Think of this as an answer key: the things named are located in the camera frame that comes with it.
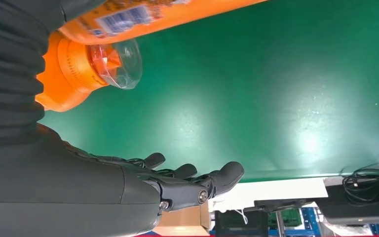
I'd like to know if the black cable bundle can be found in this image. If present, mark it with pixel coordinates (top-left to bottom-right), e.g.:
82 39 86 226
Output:
341 168 379 207

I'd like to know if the brown cardboard box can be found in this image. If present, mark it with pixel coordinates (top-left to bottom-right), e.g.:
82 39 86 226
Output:
152 201 211 237

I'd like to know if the black carrying case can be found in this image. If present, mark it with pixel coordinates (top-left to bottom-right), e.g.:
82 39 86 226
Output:
313 176 379 226

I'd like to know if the blue metal rack frame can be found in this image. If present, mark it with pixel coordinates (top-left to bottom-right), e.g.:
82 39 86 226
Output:
299 206 379 237

